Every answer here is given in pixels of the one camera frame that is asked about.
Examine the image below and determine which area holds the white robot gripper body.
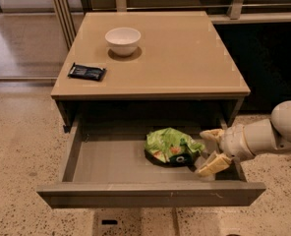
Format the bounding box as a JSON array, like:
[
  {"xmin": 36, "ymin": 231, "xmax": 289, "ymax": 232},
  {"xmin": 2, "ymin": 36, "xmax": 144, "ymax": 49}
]
[{"xmin": 219, "ymin": 125, "xmax": 255, "ymax": 160}]

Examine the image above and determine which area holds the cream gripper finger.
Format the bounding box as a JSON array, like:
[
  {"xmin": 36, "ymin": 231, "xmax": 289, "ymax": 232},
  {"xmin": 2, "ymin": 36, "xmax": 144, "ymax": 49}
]
[
  {"xmin": 195, "ymin": 150, "xmax": 232, "ymax": 177},
  {"xmin": 200, "ymin": 129, "xmax": 224, "ymax": 143}
]

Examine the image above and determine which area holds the green rice chip bag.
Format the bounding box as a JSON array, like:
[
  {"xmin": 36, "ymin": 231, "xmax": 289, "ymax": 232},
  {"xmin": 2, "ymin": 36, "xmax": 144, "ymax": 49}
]
[{"xmin": 145, "ymin": 128, "xmax": 205, "ymax": 166}]

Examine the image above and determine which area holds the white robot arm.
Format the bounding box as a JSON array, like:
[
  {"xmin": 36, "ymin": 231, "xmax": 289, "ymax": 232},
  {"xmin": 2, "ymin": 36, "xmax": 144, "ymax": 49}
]
[{"xmin": 195, "ymin": 100, "xmax": 291, "ymax": 177}]

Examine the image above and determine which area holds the beige cabinet with counter top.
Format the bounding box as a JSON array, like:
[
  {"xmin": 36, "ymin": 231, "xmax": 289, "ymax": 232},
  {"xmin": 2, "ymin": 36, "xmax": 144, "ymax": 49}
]
[{"xmin": 51, "ymin": 11, "xmax": 250, "ymax": 126}]

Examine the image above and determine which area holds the open grey top drawer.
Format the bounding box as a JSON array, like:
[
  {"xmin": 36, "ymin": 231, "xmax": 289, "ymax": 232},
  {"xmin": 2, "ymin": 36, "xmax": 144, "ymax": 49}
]
[{"xmin": 36, "ymin": 116, "xmax": 265, "ymax": 208}]

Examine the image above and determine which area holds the white ceramic bowl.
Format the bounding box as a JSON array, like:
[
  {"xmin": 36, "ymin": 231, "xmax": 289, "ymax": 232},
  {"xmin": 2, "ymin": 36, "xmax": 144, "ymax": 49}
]
[{"xmin": 105, "ymin": 28, "xmax": 142, "ymax": 57}]

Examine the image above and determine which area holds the black snack packet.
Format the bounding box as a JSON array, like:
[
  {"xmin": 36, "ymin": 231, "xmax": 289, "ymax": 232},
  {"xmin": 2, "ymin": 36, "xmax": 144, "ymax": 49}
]
[{"xmin": 68, "ymin": 63, "xmax": 106, "ymax": 82}]

